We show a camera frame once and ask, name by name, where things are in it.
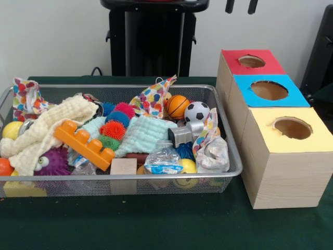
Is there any colourful dotted cloth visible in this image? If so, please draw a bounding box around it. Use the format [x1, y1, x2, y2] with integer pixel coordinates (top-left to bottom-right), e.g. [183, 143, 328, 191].
[129, 74, 177, 119]
[195, 108, 230, 174]
[12, 77, 57, 122]

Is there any wooden box with three holes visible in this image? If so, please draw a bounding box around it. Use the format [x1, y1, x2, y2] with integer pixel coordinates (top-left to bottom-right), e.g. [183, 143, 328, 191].
[215, 48, 333, 210]

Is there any small black white soccer ball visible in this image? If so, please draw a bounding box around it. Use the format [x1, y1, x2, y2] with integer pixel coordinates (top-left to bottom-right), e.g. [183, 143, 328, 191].
[184, 101, 211, 123]

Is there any small orange basketball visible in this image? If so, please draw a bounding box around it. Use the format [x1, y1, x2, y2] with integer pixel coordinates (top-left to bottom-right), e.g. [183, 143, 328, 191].
[165, 95, 190, 120]

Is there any dark green table cloth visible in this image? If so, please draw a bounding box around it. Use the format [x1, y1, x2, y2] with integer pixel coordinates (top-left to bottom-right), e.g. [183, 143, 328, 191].
[0, 75, 333, 250]
[311, 83, 333, 126]

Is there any silver plastic toy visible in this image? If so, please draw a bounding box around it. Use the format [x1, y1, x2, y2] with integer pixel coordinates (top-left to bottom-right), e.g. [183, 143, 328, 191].
[168, 121, 205, 145]

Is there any mint green waffle cloth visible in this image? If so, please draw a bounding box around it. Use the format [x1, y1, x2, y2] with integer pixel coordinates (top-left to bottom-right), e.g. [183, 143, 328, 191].
[78, 115, 177, 158]

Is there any crumpled clear plastic bottle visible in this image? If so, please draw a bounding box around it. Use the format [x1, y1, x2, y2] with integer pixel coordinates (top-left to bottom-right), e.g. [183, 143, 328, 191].
[144, 140, 184, 174]

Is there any orange plastic building block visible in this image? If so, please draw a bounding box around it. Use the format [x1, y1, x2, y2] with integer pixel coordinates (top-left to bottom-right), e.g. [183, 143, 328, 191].
[54, 120, 116, 172]

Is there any cream waffle cloth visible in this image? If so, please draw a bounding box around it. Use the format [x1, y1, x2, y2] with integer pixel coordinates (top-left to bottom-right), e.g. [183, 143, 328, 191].
[0, 95, 99, 177]

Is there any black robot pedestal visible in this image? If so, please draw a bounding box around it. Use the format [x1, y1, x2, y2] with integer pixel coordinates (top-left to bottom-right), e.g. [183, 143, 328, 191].
[100, 0, 210, 78]

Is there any silver wire mesh bin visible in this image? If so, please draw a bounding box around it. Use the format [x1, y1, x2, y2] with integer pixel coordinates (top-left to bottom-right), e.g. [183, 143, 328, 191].
[0, 83, 243, 198]

